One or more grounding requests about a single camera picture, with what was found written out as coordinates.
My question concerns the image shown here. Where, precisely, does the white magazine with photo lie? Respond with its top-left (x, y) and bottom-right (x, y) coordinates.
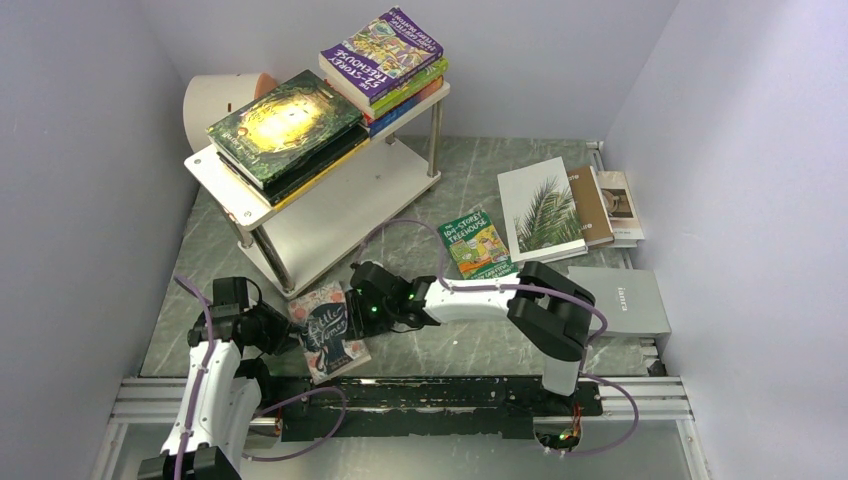
top-left (596, 171), bottom-right (645, 248)

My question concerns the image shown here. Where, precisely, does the blue orange book in stack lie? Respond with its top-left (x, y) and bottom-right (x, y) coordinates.
top-left (355, 76), bottom-right (445, 137)

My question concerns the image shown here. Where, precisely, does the green treehouse book in stack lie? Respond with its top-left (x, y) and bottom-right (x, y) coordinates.
top-left (365, 57), bottom-right (449, 124)

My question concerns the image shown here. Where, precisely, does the white palm leaf book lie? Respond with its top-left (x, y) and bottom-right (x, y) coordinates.
top-left (497, 157), bottom-right (588, 264)

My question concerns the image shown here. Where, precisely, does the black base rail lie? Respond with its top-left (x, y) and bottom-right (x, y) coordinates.
top-left (253, 375), bottom-right (603, 442)

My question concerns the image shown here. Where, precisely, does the floral Little Women book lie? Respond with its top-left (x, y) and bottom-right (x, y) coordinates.
top-left (287, 281), bottom-right (371, 385)

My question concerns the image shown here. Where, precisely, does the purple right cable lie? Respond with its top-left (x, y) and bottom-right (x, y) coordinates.
top-left (354, 219), bottom-right (641, 460)

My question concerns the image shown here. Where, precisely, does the black Moon and Sixpence book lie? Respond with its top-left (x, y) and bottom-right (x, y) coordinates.
top-left (208, 123), bottom-right (368, 205)

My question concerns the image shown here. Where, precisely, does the white two-tier shelf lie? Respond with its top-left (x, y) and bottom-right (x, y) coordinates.
top-left (184, 83), bottom-right (451, 298)

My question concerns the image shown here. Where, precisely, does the green 104-storey treehouse book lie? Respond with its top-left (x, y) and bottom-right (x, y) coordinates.
top-left (437, 210), bottom-right (517, 280)

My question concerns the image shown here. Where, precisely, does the brown cover book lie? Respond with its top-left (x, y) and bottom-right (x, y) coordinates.
top-left (567, 165), bottom-right (614, 249)

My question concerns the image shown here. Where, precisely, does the dark green garden book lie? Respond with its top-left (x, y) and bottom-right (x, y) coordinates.
top-left (206, 69), bottom-right (366, 191)

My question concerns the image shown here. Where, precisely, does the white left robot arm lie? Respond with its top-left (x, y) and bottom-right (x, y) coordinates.
top-left (137, 275), bottom-right (300, 479)

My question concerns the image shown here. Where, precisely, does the yellow Little Prince book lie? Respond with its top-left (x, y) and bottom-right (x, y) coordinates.
top-left (272, 138), bottom-right (372, 213)

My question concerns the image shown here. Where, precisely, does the white tape roll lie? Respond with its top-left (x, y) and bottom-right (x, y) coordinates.
top-left (182, 73), bottom-right (278, 152)

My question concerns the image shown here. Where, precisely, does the purple treehouse book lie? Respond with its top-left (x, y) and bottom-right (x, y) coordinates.
top-left (318, 6), bottom-right (444, 107)

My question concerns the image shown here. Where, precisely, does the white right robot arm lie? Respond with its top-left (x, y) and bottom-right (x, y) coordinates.
top-left (345, 261), bottom-right (603, 414)

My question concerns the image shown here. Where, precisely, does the grey laptop box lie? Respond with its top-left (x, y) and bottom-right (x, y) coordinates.
top-left (567, 266), bottom-right (671, 337)

